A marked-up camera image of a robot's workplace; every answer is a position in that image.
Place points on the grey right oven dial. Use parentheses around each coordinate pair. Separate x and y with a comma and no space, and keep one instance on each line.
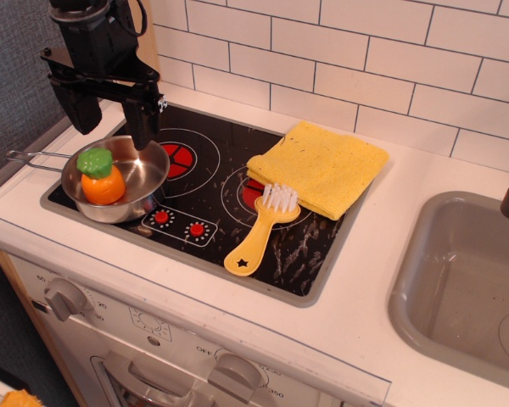
(236,377)

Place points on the yellow dish brush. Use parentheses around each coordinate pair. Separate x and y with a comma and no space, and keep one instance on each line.
(278,204)

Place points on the small metal pot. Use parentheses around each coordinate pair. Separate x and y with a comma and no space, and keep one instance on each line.
(144,171)

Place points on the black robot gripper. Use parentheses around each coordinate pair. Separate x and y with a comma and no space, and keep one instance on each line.
(100,49)

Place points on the wooden side panel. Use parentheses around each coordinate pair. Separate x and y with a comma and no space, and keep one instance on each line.
(147,49)

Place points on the grey sink basin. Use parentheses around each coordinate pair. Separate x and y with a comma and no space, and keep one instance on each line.
(450,300)

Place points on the black toy stovetop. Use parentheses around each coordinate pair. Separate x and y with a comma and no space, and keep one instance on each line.
(208,184)

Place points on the silver oven door handle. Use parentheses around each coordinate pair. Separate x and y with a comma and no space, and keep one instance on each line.
(152,385)

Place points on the red right stove knob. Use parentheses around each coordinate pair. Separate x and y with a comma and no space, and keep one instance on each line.
(196,230)

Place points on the yellow cloth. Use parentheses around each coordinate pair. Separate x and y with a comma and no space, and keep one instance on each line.
(328,171)

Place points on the orange toy carrot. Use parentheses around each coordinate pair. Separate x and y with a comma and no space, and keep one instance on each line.
(101,181)

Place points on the red stove knob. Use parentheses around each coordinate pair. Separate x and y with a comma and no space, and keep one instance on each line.
(196,230)
(161,217)

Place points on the red left stove knob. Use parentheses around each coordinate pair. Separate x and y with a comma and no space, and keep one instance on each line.
(161,217)

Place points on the grey oven dial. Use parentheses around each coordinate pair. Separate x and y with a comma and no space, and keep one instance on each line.
(236,377)
(64,298)

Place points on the orange object at corner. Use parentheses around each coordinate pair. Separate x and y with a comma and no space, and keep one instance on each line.
(20,398)

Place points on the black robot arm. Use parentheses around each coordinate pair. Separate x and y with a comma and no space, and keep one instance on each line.
(99,61)

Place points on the grey left oven dial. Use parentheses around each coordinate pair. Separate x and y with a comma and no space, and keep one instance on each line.
(64,298)

